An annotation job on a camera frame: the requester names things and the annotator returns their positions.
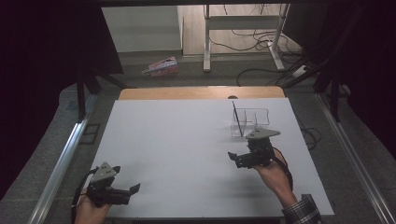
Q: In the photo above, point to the white board sheet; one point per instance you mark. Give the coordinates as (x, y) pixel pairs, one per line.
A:
(174, 146)

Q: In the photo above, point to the pink printed packet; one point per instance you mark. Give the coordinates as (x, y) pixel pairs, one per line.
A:
(163, 67)

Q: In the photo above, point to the white metal desk frame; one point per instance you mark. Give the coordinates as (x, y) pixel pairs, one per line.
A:
(206, 46)

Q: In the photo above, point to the thin black pen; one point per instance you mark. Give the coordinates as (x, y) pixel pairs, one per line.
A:
(237, 118)

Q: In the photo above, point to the aluminium floor rail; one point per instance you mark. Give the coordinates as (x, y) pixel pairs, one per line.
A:
(348, 146)
(62, 161)

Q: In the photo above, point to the dark curtain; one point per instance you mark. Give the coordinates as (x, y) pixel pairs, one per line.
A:
(373, 62)
(46, 62)

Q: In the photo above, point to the wooden table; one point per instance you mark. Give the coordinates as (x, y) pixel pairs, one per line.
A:
(193, 92)

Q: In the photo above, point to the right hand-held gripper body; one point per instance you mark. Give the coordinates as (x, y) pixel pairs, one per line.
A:
(257, 154)

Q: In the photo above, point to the white power strip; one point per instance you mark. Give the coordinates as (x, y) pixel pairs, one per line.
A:
(299, 71)

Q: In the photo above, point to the clear acrylic organizer box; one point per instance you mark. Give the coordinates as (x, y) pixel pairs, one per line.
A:
(260, 116)

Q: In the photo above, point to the person's left hand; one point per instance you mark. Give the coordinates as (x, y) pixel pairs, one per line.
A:
(90, 213)

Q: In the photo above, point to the white cabinet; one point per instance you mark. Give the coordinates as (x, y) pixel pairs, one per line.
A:
(140, 28)

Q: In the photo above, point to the person's right hand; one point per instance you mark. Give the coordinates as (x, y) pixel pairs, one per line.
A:
(277, 179)

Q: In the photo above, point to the black metal stand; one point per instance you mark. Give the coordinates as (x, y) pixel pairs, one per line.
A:
(81, 99)
(334, 99)

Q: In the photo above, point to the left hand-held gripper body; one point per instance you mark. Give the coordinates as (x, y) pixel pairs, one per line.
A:
(104, 194)

